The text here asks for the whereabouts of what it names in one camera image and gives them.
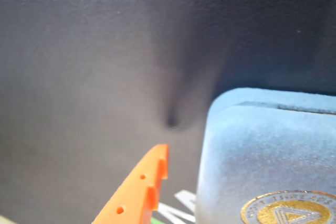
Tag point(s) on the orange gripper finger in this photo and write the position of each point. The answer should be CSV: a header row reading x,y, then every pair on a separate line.
x,y
134,197

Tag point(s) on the square case with gold emblem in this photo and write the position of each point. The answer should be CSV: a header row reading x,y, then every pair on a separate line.
x,y
262,155

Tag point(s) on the dark mat with WOWROBO print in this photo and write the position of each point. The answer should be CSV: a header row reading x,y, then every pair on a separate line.
x,y
78,64

